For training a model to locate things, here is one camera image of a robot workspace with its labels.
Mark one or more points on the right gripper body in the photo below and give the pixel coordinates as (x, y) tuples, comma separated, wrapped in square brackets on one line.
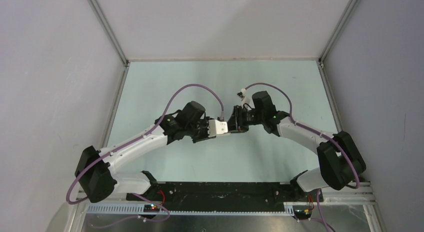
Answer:
[(245, 118)]

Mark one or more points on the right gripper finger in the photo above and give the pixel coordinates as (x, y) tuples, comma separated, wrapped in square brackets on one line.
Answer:
[(237, 131), (232, 123)]

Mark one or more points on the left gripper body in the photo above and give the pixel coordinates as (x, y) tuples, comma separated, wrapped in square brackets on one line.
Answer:
[(202, 130)]

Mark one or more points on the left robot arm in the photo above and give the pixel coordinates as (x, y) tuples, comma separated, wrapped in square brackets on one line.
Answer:
[(99, 172)]

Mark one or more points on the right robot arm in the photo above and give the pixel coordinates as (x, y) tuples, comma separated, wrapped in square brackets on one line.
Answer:
[(340, 161)]

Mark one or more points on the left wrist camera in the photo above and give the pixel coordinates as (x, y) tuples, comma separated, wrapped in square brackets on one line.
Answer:
[(217, 128)]

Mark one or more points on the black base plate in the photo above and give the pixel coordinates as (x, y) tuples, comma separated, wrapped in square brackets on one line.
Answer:
[(268, 196)]

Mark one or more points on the white slotted cable duct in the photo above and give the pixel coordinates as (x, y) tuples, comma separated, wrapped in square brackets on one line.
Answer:
[(145, 209)]

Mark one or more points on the aluminium frame rail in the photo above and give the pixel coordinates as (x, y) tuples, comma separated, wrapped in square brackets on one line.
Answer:
[(108, 30)]

